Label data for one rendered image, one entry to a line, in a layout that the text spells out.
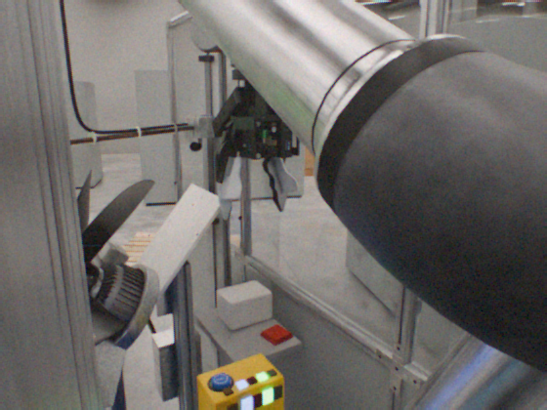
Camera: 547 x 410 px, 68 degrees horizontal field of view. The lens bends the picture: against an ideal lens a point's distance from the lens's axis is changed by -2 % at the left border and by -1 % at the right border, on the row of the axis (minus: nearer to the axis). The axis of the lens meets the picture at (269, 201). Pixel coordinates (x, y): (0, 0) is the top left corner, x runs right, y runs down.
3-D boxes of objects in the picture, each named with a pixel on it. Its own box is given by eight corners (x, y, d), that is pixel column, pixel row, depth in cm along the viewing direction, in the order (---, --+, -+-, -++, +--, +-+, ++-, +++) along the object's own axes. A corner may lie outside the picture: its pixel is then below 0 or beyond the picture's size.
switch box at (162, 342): (203, 388, 148) (200, 334, 143) (162, 402, 141) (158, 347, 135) (194, 374, 156) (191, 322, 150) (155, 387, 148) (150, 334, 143)
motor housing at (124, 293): (99, 326, 127) (60, 309, 119) (142, 265, 130) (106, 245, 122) (113, 366, 107) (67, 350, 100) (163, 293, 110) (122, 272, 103)
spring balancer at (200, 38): (199, 55, 154) (189, 54, 148) (197, 10, 150) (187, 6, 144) (236, 53, 147) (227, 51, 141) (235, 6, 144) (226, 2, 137)
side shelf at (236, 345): (250, 305, 166) (250, 298, 165) (302, 349, 136) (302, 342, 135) (194, 320, 154) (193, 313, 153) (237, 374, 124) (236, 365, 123)
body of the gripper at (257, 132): (252, 165, 52) (251, 66, 49) (224, 157, 60) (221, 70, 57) (301, 160, 56) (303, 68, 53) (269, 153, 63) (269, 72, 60)
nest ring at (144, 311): (94, 329, 128) (83, 324, 126) (144, 257, 131) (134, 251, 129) (110, 378, 105) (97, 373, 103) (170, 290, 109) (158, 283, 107)
